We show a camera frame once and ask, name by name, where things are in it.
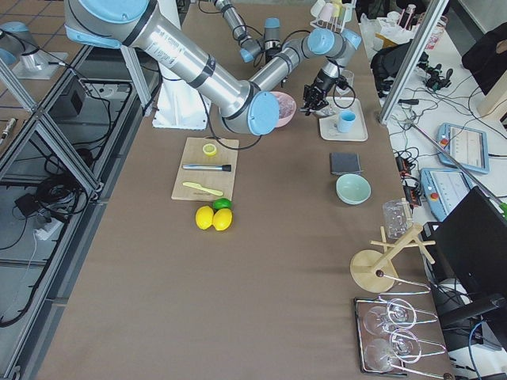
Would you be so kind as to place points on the metal wine glass rack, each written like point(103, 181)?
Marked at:
point(424, 317)

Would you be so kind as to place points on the blue teach pendant far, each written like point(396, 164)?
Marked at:
point(466, 145)

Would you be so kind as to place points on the pink cup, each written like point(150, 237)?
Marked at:
point(326, 13)

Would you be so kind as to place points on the wooden cup tree stand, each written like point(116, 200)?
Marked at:
point(374, 271)

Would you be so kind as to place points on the bamboo cutting board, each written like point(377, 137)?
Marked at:
point(208, 163)

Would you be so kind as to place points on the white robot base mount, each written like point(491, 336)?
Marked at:
point(179, 106)

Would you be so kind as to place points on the hanging wine glass upper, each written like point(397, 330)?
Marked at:
point(385, 318)

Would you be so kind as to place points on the hanging wine glass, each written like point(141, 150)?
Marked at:
point(394, 352)
point(385, 318)

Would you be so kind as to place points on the clear wine glass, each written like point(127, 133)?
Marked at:
point(348, 76)

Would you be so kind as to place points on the black monitor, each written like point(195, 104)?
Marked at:
point(470, 250)

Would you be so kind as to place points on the pale green cup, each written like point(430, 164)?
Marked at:
point(345, 14)

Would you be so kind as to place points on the half lemon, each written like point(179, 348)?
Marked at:
point(210, 149)

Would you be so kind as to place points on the hanging wine glass lower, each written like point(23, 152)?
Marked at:
point(394, 352)

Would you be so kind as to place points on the white wire cup rack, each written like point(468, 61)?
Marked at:
point(335, 25)

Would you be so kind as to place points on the blue teach pendant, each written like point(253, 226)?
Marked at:
point(444, 189)
point(466, 145)

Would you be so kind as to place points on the light blue cup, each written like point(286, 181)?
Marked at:
point(345, 121)

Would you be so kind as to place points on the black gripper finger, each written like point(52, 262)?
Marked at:
point(321, 103)
point(306, 110)

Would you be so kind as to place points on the yellow lemon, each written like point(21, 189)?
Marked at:
point(204, 217)
point(222, 219)

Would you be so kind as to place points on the yellow plastic knife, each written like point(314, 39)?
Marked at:
point(200, 187)

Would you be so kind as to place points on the blue teach pendant near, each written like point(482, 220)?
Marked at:
point(444, 189)

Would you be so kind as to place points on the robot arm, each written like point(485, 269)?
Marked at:
point(246, 106)
point(252, 44)

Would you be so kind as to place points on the clear glass mug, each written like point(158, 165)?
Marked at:
point(396, 219)

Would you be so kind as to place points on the cream serving tray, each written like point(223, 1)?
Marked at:
point(328, 125)

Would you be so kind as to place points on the steel ice scoop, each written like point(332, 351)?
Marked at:
point(328, 111)

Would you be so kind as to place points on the clear ice cubes pile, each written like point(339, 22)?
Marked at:
point(286, 105)

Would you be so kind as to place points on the green lime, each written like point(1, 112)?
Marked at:
point(222, 203)

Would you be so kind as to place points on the green bowl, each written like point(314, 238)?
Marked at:
point(353, 189)

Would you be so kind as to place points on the pink bowl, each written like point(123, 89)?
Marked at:
point(282, 122)

